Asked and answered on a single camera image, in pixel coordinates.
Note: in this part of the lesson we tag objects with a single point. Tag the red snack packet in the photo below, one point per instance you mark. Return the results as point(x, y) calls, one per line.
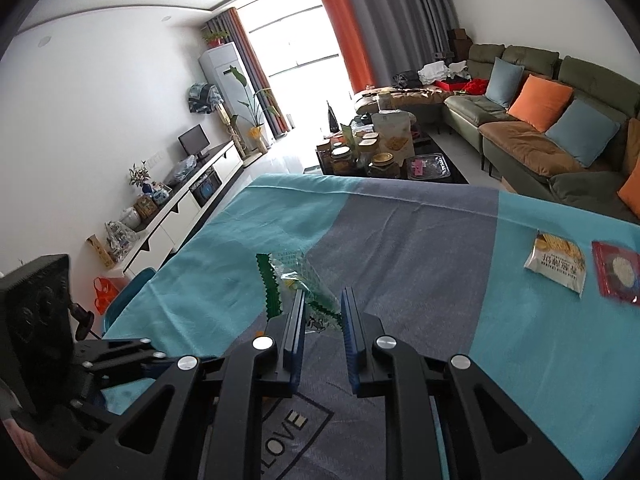
point(617, 270)

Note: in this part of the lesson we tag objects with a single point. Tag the white ceramic jar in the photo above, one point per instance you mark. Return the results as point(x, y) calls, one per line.
point(131, 217)

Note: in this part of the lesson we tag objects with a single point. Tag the black bag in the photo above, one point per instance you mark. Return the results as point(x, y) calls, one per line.
point(406, 79)

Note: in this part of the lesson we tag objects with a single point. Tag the golden framed ornament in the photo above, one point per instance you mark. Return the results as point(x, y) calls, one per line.
point(146, 206)

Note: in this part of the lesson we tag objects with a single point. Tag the striped grey orange curtain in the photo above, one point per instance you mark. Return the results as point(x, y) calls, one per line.
point(250, 70)

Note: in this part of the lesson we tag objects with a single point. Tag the ship model in plastic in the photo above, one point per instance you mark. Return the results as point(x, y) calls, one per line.
point(121, 237)

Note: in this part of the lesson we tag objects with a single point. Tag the orange cushion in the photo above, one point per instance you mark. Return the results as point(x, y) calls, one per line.
point(540, 102)
point(631, 192)

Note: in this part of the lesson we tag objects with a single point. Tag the olive green sofa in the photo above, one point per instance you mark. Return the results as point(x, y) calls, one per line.
point(590, 185)

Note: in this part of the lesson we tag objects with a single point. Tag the white yellow snack packet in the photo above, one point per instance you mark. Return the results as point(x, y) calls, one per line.
point(555, 260)

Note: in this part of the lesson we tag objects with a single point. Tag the tall green potted plant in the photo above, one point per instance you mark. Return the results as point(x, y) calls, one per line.
point(252, 105)

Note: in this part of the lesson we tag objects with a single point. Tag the blue cushion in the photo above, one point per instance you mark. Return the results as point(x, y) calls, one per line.
point(582, 132)
point(505, 82)

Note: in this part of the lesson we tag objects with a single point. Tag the white wall sockets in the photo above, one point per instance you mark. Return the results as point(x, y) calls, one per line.
point(156, 160)

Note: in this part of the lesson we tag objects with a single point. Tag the white clothes pile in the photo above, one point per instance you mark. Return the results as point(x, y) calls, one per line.
point(440, 71)

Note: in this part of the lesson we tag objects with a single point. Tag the tall yellow gift box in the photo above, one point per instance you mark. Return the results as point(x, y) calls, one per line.
point(100, 251)

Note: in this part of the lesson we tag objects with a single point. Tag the dark bottle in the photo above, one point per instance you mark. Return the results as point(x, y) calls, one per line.
point(332, 117)

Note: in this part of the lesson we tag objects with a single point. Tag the covered standing fan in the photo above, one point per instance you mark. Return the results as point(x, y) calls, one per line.
point(202, 97)

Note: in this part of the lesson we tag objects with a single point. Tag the group of food jars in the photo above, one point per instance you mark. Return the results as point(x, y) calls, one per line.
point(345, 157)

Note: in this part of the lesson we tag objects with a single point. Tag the clear plastic bag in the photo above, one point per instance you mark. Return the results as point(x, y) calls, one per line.
point(181, 170)

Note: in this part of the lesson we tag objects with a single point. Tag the small red potted plant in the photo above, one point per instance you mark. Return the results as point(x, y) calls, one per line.
point(215, 37)

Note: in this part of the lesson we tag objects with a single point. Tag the brown cardboard boxes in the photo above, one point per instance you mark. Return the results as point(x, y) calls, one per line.
point(459, 42)

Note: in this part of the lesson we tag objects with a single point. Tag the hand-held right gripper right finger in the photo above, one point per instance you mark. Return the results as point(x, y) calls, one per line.
point(350, 325)

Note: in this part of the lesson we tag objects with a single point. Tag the teal grey striped tablecloth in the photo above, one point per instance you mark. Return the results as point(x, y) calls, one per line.
point(425, 240)

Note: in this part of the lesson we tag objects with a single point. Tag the person's left hand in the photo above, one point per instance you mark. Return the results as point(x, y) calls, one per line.
point(17, 442)

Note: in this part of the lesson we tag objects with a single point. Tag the white standing air conditioner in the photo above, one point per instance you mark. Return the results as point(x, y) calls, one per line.
point(220, 70)

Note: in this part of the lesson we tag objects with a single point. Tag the green clear plastic wrapper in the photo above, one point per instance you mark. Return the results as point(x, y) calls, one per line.
point(290, 267)

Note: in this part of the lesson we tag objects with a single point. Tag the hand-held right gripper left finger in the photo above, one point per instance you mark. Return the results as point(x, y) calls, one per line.
point(299, 320)

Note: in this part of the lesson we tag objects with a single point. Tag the red cloth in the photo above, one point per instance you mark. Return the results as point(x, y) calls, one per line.
point(460, 86)

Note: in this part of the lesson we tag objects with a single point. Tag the large white cracker bag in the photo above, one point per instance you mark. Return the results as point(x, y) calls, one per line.
point(392, 135)

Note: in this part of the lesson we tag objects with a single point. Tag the clear plastic food box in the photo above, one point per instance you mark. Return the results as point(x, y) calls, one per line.
point(430, 166)

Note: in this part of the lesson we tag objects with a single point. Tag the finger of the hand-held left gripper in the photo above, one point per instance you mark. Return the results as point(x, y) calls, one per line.
point(135, 367)
point(120, 345)

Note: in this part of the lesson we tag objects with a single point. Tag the black coffee table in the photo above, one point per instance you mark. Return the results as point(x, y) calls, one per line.
point(450, 175)

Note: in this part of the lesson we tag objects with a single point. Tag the white black TV cabinet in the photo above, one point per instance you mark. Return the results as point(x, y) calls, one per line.
point(170, 220)

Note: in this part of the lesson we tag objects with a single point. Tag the red plastic bag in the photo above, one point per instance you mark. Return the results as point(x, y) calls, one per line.
point(107, 295)

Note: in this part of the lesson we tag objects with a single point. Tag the black monitor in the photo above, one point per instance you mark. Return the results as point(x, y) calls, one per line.
point(192, 140)

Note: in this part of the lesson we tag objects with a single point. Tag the small bonsai plant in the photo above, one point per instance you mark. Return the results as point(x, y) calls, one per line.
point(140, 175)

